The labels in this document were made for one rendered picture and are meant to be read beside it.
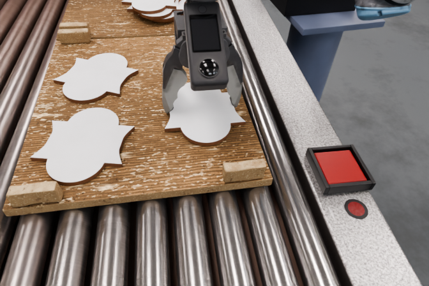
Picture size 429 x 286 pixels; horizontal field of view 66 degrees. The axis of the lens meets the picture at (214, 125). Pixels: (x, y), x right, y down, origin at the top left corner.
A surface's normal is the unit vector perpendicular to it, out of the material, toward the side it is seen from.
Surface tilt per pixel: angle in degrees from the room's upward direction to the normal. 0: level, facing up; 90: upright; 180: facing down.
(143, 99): 0
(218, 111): 1
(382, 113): 0
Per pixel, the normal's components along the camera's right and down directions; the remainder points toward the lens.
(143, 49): 0.04, -0.72
